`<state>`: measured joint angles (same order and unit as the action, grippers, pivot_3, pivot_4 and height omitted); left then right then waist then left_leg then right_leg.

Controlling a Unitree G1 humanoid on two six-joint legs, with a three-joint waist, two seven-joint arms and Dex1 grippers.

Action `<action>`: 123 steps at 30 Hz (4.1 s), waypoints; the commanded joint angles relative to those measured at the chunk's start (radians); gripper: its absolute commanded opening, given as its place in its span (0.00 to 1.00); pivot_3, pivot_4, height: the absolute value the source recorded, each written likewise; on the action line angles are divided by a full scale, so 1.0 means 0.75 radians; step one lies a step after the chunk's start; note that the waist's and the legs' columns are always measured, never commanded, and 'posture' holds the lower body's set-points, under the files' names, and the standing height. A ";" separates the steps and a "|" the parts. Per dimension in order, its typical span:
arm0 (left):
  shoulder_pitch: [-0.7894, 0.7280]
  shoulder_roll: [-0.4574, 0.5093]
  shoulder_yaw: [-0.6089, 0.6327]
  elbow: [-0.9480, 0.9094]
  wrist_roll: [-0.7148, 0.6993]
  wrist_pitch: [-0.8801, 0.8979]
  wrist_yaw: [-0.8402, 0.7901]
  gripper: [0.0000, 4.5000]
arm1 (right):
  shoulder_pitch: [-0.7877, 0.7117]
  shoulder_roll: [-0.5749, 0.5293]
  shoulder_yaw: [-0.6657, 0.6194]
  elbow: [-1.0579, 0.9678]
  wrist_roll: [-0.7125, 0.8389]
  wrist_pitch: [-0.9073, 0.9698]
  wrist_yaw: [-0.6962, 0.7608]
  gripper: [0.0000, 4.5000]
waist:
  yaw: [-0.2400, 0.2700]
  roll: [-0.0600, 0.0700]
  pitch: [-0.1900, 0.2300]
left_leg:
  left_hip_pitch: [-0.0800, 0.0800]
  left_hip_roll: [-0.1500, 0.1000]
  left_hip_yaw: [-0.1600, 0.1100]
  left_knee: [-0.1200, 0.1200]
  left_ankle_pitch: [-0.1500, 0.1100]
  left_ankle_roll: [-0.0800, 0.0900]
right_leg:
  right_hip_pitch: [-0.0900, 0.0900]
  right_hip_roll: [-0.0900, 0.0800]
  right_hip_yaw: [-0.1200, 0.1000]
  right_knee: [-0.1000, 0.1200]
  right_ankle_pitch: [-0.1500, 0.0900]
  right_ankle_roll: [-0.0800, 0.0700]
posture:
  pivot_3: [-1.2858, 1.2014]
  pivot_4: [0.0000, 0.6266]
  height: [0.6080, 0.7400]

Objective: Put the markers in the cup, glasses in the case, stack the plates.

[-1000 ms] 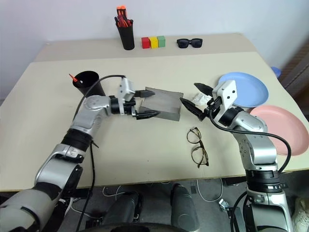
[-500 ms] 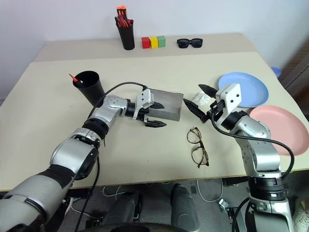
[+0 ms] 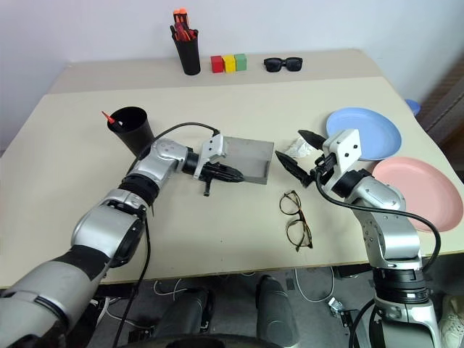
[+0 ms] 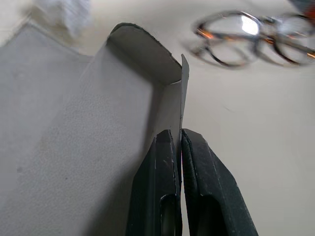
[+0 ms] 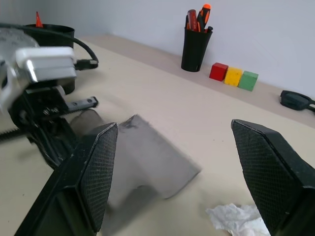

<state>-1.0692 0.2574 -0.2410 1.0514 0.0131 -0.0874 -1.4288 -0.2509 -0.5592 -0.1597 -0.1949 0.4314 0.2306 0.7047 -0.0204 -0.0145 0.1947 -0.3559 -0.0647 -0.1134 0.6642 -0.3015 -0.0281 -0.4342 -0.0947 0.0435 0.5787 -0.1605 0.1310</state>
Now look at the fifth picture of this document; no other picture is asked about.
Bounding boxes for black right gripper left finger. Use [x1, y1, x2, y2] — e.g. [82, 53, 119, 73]
[14, 122, 119, 236]

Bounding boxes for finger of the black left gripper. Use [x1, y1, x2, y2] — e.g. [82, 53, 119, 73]
[65, 96, 99, 113]

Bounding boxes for wide black cup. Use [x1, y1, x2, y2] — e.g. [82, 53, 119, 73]
[23, 23, 76, 95]

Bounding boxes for orange marker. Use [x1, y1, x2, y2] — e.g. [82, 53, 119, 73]
[35, 11, 44, 28]

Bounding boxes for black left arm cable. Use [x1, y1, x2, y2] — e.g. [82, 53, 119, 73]
[0, 22, 99, 71]

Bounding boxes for red handled screwdriver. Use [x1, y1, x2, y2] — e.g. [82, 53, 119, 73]
[185, 9, 199, 32]

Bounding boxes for green wooden block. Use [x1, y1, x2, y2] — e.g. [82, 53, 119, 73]
[238, 71, 259, 92]

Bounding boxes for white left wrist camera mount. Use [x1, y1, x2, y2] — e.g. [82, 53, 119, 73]
[0, 46, 78, 114]

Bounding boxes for grey cloth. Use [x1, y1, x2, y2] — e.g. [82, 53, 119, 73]
[70, 109, 203, 236]

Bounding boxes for yellow wooden block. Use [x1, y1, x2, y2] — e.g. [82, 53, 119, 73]
[223, 67, 244, 87]

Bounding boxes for crumpled white tissue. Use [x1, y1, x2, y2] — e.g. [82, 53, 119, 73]
[205, 203, 271, 236]

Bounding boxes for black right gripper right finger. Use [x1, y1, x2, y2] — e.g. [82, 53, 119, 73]
[230, 118, 315, 236]

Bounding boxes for black glasses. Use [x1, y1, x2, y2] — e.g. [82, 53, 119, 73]
[280, 89, 315, 113]

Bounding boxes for tall black tool holder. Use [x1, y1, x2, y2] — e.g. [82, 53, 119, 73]
[181, 26, 214, 73]

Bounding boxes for black ribbed cable sleeve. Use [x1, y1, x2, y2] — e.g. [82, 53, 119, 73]
[0, 128, 20, 144]

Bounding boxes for red wooden block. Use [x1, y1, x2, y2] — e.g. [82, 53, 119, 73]
[209, 62, 229, 82]

